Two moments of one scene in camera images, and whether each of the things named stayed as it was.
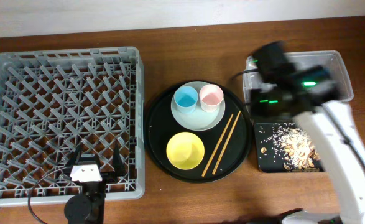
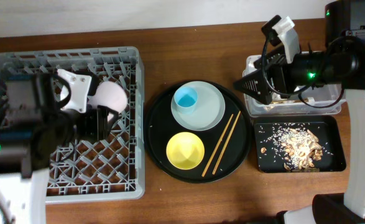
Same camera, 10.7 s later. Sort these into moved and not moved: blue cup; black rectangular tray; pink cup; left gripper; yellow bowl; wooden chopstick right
Moved: pink cup; left gripper
Not moved: black rectangular tray; yellow bowl; wooden chopstick right; blue cup
